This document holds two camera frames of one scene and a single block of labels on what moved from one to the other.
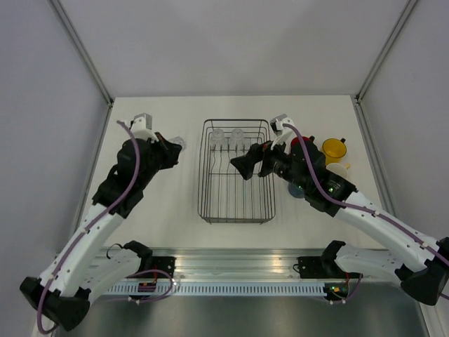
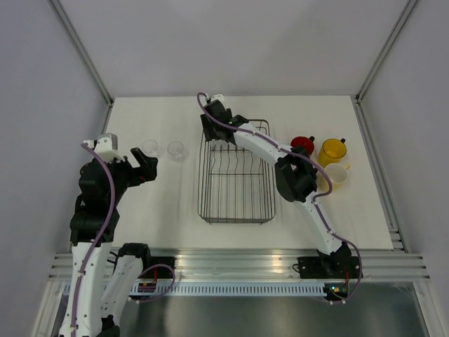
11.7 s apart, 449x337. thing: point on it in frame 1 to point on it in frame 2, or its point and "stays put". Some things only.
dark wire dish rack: (224, 194) stays put
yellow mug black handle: (334, 149) stays put
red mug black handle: (309, 142) stays put
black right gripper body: (276, 161) to (209, 129)
